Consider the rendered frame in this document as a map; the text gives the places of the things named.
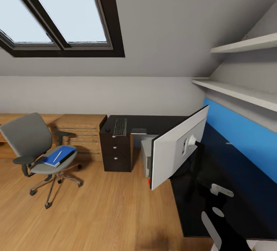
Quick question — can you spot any swivel chair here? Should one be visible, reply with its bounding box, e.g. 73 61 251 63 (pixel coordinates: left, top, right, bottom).
0 113 82 209

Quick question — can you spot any notebook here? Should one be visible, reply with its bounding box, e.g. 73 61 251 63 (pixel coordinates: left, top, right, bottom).
131 128 147 135

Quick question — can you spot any monitor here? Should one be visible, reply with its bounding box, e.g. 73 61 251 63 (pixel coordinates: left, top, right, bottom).
149 105 210 190

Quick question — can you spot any folder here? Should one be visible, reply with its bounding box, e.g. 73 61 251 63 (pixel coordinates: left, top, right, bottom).
42 146 76 167

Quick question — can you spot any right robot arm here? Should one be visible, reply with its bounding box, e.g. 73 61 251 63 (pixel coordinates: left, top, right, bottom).
197 181 252 251

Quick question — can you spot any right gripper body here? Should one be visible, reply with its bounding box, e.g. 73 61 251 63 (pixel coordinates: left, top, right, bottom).
199 185 226 207

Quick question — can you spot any keyboard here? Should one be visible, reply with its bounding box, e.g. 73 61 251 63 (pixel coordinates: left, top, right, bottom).
113 119 127 136

